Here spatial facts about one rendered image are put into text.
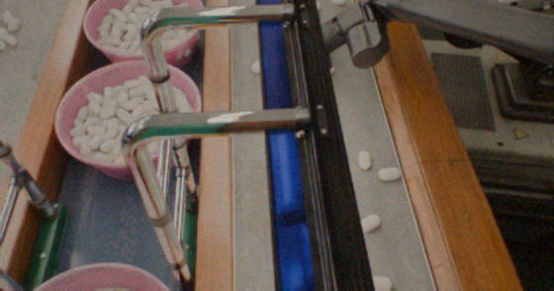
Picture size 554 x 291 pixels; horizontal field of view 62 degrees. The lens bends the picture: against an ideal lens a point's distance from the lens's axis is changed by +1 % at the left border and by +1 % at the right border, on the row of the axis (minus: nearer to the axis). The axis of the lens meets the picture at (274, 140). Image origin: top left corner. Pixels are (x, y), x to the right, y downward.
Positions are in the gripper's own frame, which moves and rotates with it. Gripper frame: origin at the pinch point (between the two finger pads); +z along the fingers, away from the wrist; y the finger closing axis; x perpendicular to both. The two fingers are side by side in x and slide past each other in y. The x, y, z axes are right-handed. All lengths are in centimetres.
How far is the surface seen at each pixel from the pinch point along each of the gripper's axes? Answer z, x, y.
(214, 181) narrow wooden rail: 10.2, -9.5, 29.0
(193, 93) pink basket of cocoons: 14.6, -11.6, 7.4
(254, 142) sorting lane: 6.4, -3.1, 19.0
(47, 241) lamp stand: 35, -23, 36
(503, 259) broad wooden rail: -24, 18, 45
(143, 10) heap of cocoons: 25.9, -18.8, -22.0
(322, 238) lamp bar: -21, -29, 57
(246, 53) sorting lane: 7.2, -3.6, -5.7
